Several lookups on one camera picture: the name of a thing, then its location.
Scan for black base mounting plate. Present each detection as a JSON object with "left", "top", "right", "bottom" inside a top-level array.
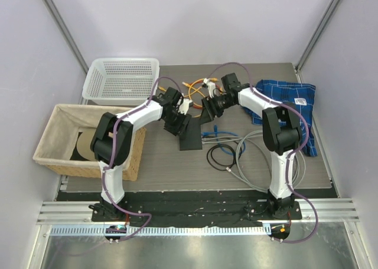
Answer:
[{"left": 56, "top": 189, "right": 339, "bottom": 222}]

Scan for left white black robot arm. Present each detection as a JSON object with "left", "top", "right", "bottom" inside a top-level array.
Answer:
[{"left": 90, "top": 87, "right": 193, "bottom": 221}]

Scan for grey ethernet cable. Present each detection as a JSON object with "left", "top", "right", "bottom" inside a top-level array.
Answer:
[{"left": 201, "top": 130, "right": 307, "bottom": 193}]

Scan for blue plaid cloth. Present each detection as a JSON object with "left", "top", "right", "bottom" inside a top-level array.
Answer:
[{"left": 255, "top": 80, "right": 318, "bottom": 157}]

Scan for short orange ethernet cable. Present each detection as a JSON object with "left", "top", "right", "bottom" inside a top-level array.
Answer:
[{"left": 187, "top": 77, "right": 219, "bottom": 100}]

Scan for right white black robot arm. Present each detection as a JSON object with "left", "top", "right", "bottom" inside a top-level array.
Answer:
[{"left": 200, "top": 73, "right": 302, "bottom": 219}]

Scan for white perforated plastic basket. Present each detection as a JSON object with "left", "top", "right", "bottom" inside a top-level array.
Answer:
[{"left": 82, "top": 58, "right": 159, "bottom": 106}]

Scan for black network switch box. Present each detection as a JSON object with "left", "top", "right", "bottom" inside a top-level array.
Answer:
[{"left": 179, "top": 118, "right": 203, "bottom": 151}]

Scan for white slotted cable duct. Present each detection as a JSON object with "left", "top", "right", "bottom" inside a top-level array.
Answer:
[{"left": 50, "top": 224, "right": 271, "bottom": 238}]

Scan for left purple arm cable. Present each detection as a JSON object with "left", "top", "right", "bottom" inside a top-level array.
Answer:
[{"left": 102, "top": 76, "right": 184, "bottom": 242}]

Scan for wicker basket with liner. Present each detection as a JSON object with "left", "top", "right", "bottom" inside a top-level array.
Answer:
[{"left": 33, "top": 104, "right": 130, "bottom": 178}]

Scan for aluminium frame rail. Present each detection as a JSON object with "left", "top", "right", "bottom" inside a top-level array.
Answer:
[{"left": 37, "top": 198, "right": 359, "bottom": 228}]

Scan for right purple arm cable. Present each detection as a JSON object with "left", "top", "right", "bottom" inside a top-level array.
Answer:
[{"left": 206, "top": 62, "right": 318, "bottom": 244}]

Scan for black ethernet cable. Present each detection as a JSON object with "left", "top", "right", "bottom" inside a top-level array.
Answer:
[{"left": 206, "top": 143, "right": 239, "bottom": 172}]

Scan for long orange ethernet cable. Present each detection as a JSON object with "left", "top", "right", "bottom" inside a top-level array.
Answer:
[{"left": 181, "top": 80, "right": 207, "bottom": 109}]

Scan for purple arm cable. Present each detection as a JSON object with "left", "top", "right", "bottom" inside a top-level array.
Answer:
[
  {"left": 206, "top": 62, "right": 318, "bottom": 244},
  {"left": 102, "top": 76, "right": 184, "bottom": 242}
]

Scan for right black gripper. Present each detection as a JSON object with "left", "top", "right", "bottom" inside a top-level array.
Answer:
[{"left": 199, "top": 94, "right": 236, "bottom": 125}]

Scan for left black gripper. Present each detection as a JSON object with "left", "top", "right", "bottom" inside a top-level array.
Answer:
[{"left": 162, "top": 109, "right": 191, "bottom": 139}]

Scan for brown tape roll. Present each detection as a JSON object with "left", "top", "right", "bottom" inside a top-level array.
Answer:
[{"left": 75, "top": 129, "right": 96, "bottom": 161}]

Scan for blue ethernet cable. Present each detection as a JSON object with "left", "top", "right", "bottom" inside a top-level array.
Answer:
[{"left": 201, "top": 124, "right": 246, "bottom": 156}]

